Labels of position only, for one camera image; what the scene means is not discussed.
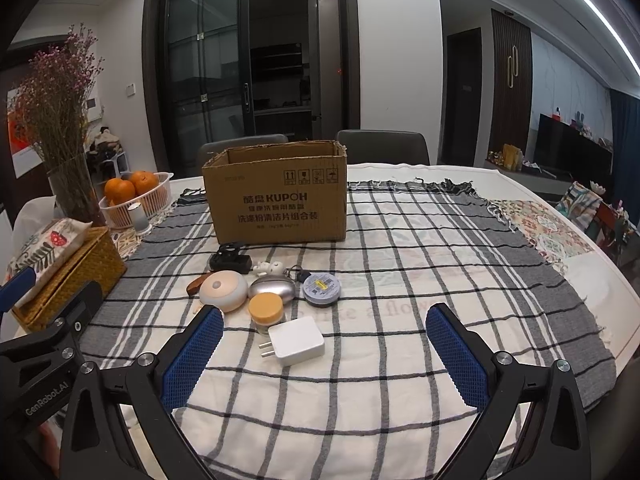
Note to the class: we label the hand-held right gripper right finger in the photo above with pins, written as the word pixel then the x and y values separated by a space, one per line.
pixel 457 355

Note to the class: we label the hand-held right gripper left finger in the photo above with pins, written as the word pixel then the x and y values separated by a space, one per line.
pixel 192 355

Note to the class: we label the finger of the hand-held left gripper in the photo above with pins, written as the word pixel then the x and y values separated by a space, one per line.
pixel 82 305
pixel 17 285

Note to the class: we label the cream round hand warmer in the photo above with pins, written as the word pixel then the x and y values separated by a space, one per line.
pixel 222 287

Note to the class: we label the small jar with orange lid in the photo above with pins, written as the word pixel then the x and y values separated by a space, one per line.
pixel 265 307

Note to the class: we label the black phone holder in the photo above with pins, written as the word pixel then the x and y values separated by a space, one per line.
pixel 227 261

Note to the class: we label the white charger plug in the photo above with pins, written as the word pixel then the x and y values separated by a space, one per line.
pixel 297 342

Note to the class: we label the small black key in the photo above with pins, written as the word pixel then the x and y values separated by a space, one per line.
pixel 302 275

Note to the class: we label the grey round tin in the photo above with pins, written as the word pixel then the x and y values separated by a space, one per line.
pixel 321 289

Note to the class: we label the brown cardboard box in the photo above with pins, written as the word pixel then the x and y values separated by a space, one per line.
pixel 280 200

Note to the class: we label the woven tissue box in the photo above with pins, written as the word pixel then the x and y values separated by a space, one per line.
pixel 85 275

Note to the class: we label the printed cloth tissue cover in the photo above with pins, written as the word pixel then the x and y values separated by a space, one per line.
pixel 45 250

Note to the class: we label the grey white checked cloth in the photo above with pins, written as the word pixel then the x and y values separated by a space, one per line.
pixel 375 360

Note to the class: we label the small white cylinder device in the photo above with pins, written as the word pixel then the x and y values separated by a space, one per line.
pixel 140 217

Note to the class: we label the glass vase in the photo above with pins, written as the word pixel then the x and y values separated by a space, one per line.
pixel 75 190

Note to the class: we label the orange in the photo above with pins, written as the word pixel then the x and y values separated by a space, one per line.
pixel 143 181
pixel 119 191

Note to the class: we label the white plastic basket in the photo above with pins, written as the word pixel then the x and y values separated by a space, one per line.
pixel 160 195

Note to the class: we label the floral patterned tablecloth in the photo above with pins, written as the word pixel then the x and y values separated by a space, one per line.
pixel 540 230

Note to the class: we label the white stool with plush toy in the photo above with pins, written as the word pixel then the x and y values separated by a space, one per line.
pixel 107 147

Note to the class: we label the dried pink flowers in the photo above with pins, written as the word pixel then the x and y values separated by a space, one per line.
pixel 55 95

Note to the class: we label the colourful patterned chair cover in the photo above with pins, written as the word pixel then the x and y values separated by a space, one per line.
pixel 582 205

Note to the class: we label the yellow boxes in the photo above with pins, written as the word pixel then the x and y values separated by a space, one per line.
pixel 507 157

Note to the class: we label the grey dining chair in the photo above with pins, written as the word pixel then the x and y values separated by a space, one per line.
pixel 240 144
pixel 382 147

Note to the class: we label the black television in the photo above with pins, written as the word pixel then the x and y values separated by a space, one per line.
pixel 570 147

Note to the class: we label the dark interior door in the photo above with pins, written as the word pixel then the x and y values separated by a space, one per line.
pixel 462 100

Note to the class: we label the dark glass sliding doors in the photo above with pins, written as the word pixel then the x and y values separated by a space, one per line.
pixel 220 70

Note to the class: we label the blue curtain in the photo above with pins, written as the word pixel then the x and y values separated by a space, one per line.
pixel 625 140

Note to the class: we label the silver refrigerator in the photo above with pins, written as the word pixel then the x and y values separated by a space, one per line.
pixel 322 60

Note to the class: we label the ceiling light strip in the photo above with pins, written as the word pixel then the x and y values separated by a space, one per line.
pixel 600 10

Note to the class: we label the red wall picture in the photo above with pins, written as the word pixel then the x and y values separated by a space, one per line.
pixel 22 135

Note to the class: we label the white wall control panel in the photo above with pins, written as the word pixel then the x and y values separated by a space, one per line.
pixel 93 110

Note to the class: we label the white wall switch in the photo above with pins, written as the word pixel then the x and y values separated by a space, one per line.
pixel 130 90

